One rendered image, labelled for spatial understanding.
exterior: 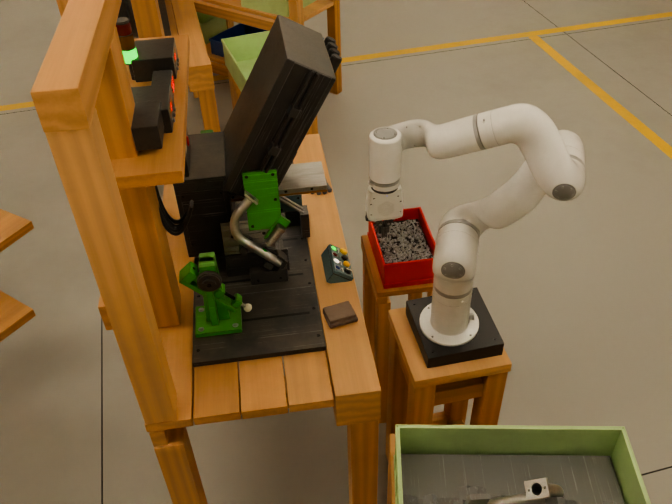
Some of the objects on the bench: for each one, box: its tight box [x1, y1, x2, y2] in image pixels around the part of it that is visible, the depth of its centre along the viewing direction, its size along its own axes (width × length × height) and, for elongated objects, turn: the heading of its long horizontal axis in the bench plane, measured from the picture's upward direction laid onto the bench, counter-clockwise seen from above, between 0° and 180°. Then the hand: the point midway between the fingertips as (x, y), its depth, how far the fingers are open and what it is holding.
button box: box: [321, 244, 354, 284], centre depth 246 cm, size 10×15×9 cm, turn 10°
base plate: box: [192, 162, 326, 367], centre depth 259 cm, size 42×110×2 cm, turn 10°
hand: (383, 229), depth 199 cm, fingers closed
